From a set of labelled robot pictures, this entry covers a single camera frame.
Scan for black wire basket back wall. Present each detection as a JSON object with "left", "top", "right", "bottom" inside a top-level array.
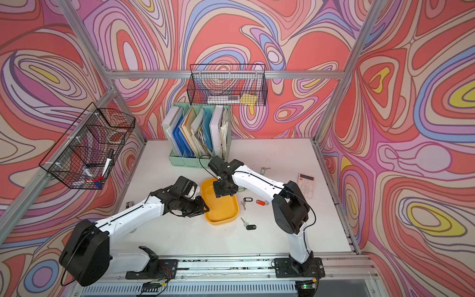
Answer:
[{"left": 187, "top": 63, "right": 268, "bottom": 106}]

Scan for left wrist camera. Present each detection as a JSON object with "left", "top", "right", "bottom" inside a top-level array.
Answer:
[{"left": 173, "top": 176, "right": 198, "bottom": 198}]

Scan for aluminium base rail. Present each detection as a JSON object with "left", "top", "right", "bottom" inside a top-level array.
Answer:
[{"left": 63, "top": 254, "right": 388, "bottom": 297}]

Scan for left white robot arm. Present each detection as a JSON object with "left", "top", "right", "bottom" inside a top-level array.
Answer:
[{"left": 59, "top": 189, "right": 210, "bottom": 287}]

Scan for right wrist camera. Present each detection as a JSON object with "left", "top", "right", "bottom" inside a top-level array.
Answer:
[{"left": 208, "top": 156, "right": 228, "bottom": 176}]

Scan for yellow storage tray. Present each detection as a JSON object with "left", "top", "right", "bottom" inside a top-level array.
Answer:
[{"left": 200, "top": 178, "right": 239, "bottom": 225}]

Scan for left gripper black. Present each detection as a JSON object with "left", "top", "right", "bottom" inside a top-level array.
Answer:
[{"left": 177, "top": 195, "right": 212, "bottom": 217}]

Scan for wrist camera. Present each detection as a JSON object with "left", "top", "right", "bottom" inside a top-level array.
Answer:
[
  {"left": 173, "top": 176, "right": 198, "bottom": 198},
  {"left": 208, "top": 156, "right": 228, "bottom": 176}
]

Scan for marker pen in basket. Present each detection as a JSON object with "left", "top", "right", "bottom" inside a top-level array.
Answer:
[{"left": 101, "top": 149, "right": 115, "bottom": 178}]

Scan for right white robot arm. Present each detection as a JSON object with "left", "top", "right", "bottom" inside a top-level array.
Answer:
[{"left": 208, "top": 157, "right": 325, "bottom": 280}]

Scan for yellow sticky notes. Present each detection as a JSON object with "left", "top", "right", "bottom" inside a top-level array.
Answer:
[{"left": 239, "top": 94, "right": 259, "bottom": 106}]

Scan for black wire basket wall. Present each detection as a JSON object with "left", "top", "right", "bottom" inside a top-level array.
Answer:
[
  {"left": 39, "top": 103, "right": 136, "bottom": 191},
  {"left": 187, "top": 63, "right": 268, "bottom": 106}
]

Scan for documents and folders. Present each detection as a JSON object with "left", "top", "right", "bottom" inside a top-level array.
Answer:
[{"left": 162, "top": 104, "right": 230, "bottom": 158}]

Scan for black wire basket left wall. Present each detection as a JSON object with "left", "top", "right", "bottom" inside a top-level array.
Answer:
[{"left": 39, "top": 103, "right": 136, "bottom": 191}]

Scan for green file organizer rack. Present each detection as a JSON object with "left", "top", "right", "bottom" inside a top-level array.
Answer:
[{"left": 161, "top": 102, "right": 233, "bottom": 171}]

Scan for orange red tag key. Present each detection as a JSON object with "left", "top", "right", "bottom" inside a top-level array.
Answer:
[{"left": 256, "top": 200, "right": 270, "bottom": 206}]

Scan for light green tag key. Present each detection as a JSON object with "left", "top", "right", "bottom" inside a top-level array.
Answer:
[{"left": 260, "top": 167, "right": 270, "bottom": 176}]

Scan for pink calculator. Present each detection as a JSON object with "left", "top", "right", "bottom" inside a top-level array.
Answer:
[{"left": 297, "top": 173, "right": 315, "bottom": 199}]

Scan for black tag key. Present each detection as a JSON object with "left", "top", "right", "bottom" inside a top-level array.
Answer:
[
  {"left": 241, "top": 197, "right": 254, "bottom": 210},
  {"left": 241, "top": 218, "right": 257, "bottom": 230}
]

